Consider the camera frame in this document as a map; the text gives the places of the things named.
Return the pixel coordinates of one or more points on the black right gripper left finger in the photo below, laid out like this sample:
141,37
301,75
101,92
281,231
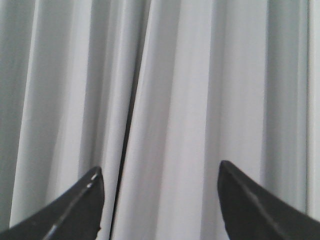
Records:
75,215

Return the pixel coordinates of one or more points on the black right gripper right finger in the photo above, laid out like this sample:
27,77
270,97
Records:
250,212

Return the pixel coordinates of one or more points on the grey pleated curtain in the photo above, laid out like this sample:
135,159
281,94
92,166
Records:
157,93

